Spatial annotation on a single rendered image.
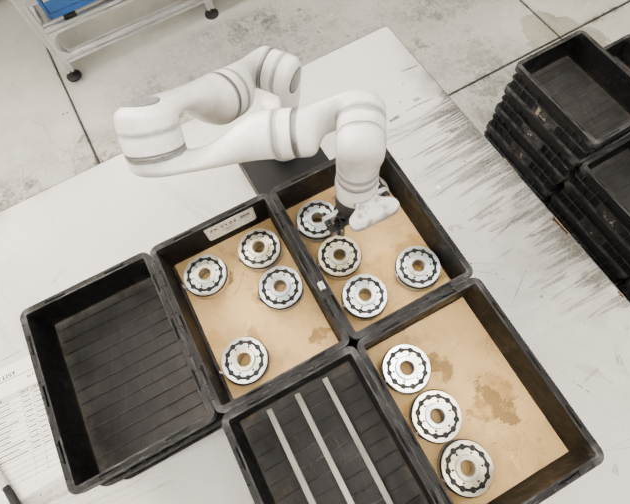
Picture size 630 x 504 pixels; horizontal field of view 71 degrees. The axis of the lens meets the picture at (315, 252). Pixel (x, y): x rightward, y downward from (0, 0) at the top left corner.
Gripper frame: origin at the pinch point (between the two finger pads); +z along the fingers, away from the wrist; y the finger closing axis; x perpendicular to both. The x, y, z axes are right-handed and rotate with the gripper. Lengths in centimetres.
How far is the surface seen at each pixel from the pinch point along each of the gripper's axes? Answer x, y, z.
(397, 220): -2.2, -14.4, 17.3
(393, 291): 12.9, -4.1, 17.4
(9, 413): -8, 92, 31
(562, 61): -40, -115, 51
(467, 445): 47.5, 0.3, 14.5
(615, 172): 4, -109, 62
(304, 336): 12.4, 19.0, 17.5
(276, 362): 14.6, 27.1, 17.5
